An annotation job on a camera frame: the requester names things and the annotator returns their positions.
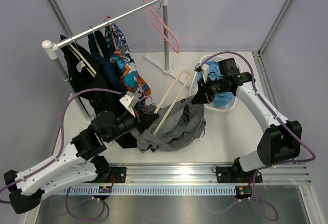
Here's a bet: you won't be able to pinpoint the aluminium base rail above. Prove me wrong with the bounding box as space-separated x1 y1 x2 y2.
33 164 312 186

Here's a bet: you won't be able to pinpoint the silver clothes rack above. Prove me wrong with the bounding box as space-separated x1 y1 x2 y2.
41 0 192 125

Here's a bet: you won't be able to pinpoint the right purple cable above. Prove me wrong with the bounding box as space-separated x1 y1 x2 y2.
196 51 316 222

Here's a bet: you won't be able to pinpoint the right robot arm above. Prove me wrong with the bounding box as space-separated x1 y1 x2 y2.
193 58 302 182

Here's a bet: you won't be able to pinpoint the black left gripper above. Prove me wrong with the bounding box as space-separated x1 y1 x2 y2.
105 105 159 144

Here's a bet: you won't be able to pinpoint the wooden hanger with patterned shorts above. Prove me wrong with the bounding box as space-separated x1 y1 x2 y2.
88 24 118 58

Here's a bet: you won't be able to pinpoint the grey knit shorts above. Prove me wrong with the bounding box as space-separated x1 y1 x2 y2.
132 96 207 152

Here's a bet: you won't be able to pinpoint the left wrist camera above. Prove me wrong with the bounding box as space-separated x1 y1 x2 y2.
119 91 140 117

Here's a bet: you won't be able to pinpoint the white hanger with grey shorts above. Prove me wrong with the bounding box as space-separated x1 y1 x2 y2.
143 69 192 135

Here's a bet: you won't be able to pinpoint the navy blue garment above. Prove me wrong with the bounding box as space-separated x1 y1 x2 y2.
88 31 127 93

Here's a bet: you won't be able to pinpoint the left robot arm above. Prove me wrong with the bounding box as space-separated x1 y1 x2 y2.
4 109 159 214

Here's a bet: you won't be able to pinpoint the patterned navy orange shorts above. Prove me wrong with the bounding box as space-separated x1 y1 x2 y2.
110 27 151 105

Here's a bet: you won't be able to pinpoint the wooden hanger with black garment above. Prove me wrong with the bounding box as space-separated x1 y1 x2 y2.
69 45 96 77

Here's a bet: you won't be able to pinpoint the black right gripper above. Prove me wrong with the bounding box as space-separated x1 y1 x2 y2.
193 75 228 104

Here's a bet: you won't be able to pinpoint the pink clothes hanger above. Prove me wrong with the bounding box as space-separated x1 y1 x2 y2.
142 0 180 54

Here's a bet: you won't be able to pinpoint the light blue shorts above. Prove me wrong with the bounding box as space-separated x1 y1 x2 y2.
206 61 235 108

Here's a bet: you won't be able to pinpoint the black garment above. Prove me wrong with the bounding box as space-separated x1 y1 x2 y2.
59 34 138 150

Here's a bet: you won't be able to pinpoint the white slotted cable duct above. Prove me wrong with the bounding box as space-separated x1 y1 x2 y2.
69 185 236 196

